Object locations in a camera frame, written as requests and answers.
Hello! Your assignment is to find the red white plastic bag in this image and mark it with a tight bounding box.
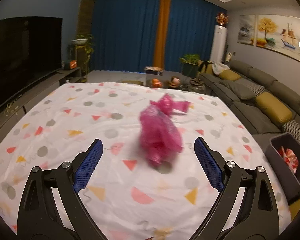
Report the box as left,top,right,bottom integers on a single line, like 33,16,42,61
279,147,299,174

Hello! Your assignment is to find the white standing air conditioner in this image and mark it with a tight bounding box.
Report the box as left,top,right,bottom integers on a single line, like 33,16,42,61
210,25,227,62

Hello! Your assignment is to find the potted green plant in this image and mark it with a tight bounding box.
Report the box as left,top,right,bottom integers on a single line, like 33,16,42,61
179,54,200,78

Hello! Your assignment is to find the dark grey trash bin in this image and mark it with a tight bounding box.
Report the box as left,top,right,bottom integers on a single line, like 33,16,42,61
265,133,300,203

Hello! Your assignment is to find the orange curtain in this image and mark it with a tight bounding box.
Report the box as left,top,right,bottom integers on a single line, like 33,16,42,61
153,0,171,69

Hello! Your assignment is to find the far patterned cushion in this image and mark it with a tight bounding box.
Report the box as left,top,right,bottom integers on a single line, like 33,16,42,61
239,79,266,96

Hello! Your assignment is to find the plant on stand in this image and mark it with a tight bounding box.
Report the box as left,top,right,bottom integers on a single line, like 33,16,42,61
69,34,94,83

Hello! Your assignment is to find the grey sectional sofa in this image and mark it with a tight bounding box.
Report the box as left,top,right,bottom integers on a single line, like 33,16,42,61
198,60,300,142

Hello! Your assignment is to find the triptych wall painting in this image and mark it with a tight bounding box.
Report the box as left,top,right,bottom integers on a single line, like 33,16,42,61
237,14,300,62

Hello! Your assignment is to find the grey cushion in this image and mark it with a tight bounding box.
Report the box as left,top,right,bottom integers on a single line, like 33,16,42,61
221,80,256,100

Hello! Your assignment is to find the patterned white tablecloth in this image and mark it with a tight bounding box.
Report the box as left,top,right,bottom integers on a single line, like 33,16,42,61
0,82,290,239

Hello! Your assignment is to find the dark TV cabinet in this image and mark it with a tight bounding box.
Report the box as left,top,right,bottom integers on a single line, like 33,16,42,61
0,67,82,143

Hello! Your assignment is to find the patterned black white cushion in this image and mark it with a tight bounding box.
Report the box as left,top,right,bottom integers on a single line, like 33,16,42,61
282,120,300,143

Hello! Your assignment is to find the pink plastic bag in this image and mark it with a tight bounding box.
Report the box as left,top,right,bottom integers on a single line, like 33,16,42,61
139,94,190,168

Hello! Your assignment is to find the black television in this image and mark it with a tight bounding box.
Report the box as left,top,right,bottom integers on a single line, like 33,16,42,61
0,16,63,108

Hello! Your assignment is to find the yellow cushion far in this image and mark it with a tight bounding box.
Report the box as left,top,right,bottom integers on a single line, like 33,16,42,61
218,69,241,81

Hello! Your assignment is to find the yellow cushion near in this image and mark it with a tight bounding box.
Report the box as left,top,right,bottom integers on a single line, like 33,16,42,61
255,92,293,127

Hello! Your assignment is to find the yellow cushion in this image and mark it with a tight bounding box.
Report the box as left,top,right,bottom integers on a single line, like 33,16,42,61
255,92,293,127
218,69,241,81

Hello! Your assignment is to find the flower decoration on conditioner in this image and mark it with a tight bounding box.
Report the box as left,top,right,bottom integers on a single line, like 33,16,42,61
216,12,229,27

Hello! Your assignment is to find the blue curtain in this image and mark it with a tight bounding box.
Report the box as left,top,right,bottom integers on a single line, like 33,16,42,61
92,0,227,72

